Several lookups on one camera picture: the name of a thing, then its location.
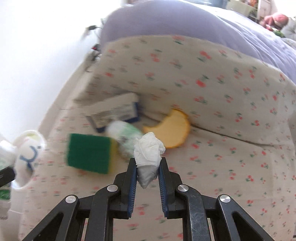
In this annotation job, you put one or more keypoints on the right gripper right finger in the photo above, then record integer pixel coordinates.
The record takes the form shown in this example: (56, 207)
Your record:
(168, 182)

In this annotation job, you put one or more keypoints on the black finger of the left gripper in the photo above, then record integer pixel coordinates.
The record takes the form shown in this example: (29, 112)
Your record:
(7, 175)

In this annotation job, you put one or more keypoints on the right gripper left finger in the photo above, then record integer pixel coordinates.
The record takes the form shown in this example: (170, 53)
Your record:
(127, 184)

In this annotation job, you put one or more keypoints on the white tissue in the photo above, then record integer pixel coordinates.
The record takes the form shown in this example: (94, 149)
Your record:
(148, 152)

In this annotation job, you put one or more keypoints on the orange peel piece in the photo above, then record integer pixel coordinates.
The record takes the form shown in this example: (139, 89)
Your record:
(172, 130)

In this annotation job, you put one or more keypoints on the blue white medicine box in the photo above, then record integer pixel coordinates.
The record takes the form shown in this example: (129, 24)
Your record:
(122, 107)

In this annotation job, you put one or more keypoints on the white plastic trash bin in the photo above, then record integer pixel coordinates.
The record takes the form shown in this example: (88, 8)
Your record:
(21, 155)

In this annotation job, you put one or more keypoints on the green yellow sponge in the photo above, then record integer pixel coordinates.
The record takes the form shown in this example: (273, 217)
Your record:
(91, 153)

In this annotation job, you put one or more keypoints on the white green plastic bottle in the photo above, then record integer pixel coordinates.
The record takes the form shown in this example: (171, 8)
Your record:
(125, 134)

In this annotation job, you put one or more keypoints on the cherry print bed sheet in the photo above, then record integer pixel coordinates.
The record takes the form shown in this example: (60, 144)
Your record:
(241, 135)

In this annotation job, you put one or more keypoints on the purple duvet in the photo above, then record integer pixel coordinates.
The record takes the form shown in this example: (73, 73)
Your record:
(217, 25)

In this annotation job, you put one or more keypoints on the grey pillow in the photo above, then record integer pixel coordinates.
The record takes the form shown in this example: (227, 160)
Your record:
(289, 30)

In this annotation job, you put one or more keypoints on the pink plush toy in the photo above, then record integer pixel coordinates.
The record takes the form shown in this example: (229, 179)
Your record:
(276, 21)

